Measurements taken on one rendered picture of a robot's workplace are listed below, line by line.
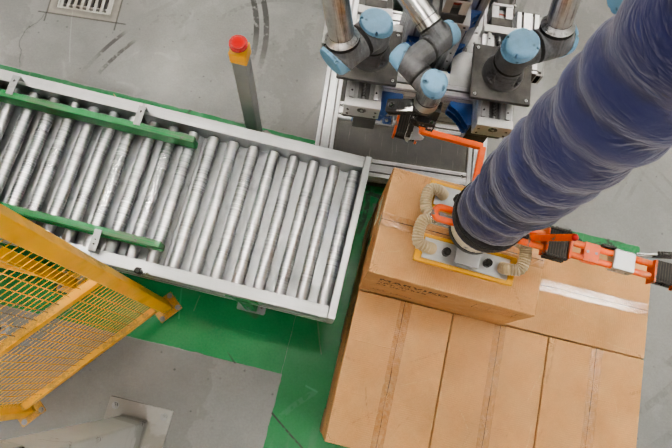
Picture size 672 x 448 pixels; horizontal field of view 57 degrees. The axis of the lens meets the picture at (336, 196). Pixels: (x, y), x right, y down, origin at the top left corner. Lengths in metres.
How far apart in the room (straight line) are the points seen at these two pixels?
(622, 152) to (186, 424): 2.45
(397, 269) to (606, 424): 1.10
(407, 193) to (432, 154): 0.89
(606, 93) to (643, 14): 0.15
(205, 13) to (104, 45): 0.57
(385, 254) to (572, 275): 0.93
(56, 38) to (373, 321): 2.33
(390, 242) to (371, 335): 0.50
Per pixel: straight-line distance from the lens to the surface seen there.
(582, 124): 1.14
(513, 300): 2.29
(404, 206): 2.26
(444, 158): 3.14
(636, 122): 1.06
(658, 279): 2.21
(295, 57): 3.53
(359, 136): 3.12
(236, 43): 2.38
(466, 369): 2.63
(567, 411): 2.76
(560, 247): 2.09
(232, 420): 3.11
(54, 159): 2.89
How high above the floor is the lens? 3.09
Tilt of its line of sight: 73 degrees down
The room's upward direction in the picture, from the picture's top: 11 degrees clockwise
